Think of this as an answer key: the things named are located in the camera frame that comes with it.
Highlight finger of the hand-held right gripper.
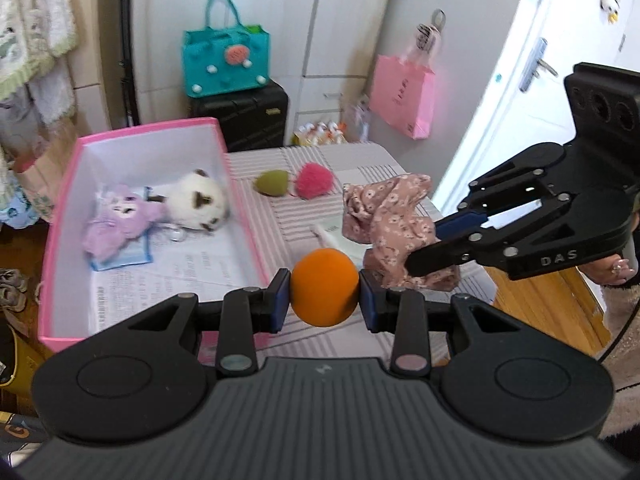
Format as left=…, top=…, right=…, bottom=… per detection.
left=434, top=142, right=573, bottom=241
left=405, top=202, right=571, bottom=278

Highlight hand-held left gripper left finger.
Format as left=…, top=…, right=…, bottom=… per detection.
left=127, top=267, right=292, bottom=378

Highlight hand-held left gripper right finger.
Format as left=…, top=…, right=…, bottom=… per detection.
left=359, top=269, right=521, bottom=378

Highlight orange foam ball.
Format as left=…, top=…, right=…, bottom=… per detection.
left=290, top=249, right=361, bottom=328

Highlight pink floral cloth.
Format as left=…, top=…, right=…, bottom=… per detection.
left=341, top=174, right=463, bottom=292

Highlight pink cardboard box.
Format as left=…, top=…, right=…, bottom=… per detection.
left=37, top=116, right=273, bottom=356

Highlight olive green puff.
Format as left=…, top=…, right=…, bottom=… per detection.
left=254, top=170, right=293, bottom=198

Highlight pink fluffy puff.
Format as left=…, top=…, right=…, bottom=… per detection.
left=292, top=162, right=335, bottom=197

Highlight white plush cat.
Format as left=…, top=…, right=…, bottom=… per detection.
left=162, top=169, right=232, bottom=236

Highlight purple plush toy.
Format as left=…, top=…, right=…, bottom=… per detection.
left=82, top=183, right=168, bottom=261

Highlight person's right hand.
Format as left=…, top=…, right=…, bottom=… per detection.
left=582, top=254, right=639, bottom=286

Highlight printed paper liner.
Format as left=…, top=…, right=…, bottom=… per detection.
left=90, top=237, right=262, bottom=337

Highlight white door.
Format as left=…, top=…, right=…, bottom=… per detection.
left=432, top=0, right=640, bottom=211

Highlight pink paper bag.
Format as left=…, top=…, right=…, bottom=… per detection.
left=368, top=55, right=437, bottom=141

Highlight clear plastic packet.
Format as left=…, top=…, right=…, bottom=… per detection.
left=347, top=95, right=374, bottom=142

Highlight pile of snack packets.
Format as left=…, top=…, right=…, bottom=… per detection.
left=292, top=120, right=348, bottom=147

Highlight black suitcase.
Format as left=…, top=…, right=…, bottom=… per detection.
left=189, top=79, right=290, bottom=153

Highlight small hanging plush toy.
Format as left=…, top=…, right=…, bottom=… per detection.
left=597, top=0, right=624, bottom=25

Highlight hanging ribbon charm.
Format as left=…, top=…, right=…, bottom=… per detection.
left=414, top=9, right=447, bottom=57

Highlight white wardrobe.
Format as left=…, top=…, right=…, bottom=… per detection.
left=132, top=0, right=551, bottom=152

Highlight teal felt handbag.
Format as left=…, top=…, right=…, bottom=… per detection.
left=181, top=0, right=271, bottom=99

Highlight yellow and black object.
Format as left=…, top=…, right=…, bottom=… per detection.
left=0, top=326, right=51, bottom=413

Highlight brown paper bag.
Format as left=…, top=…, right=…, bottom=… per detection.
left=10, top=155, right=57, bottom=222

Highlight light blue printed bag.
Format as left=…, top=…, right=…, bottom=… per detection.
left=0, top=192, right=42, bottom=227

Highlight black tripod pole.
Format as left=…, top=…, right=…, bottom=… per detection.
left=117, top=0, right=142, bottom=128

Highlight white fleece pajama pants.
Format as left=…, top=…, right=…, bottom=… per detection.
left=27, top=60, right=76, bottom=127

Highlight grey cloth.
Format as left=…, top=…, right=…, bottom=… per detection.
left=0, top=85, right=42, bottom=161

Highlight white fluffy pajama set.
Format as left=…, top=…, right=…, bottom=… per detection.
left=0, top=0, right=78, bottom=102

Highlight black cable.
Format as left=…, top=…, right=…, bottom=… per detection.
left=596, top=290, right=640, bottom=362

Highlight metal door handle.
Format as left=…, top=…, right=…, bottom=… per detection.
left=520, top=37, right=560, bottom=93

